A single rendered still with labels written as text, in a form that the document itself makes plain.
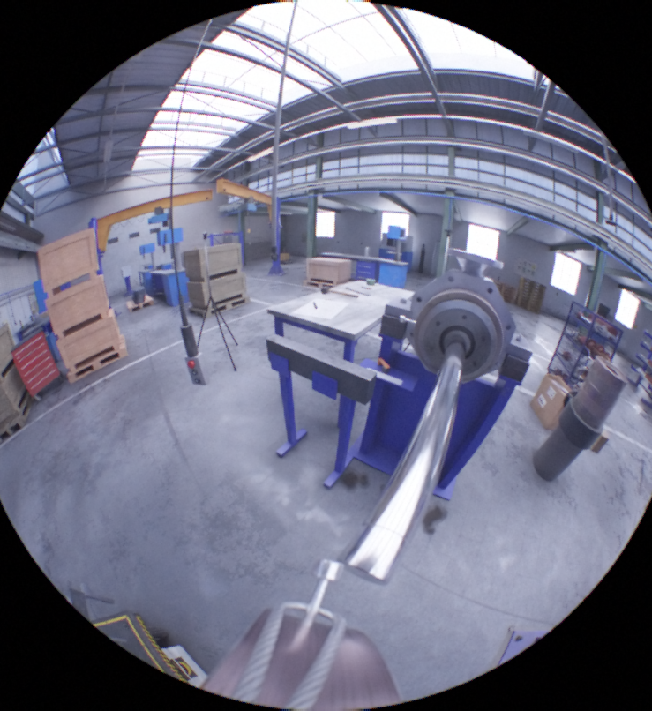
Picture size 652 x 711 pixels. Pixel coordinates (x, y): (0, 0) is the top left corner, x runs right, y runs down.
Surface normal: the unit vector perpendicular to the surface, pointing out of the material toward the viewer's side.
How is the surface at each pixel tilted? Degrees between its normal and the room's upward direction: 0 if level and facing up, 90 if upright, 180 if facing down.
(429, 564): 0
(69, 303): 90
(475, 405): 90
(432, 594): 0
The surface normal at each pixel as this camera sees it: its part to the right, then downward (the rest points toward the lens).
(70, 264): 0.81, 0.32
